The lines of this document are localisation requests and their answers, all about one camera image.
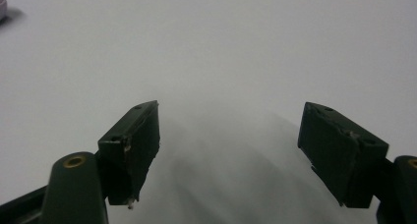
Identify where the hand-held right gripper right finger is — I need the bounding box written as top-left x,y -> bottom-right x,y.
297,101 -> 390,209

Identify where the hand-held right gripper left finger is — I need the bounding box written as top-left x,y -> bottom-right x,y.
96,100 -> 161,209

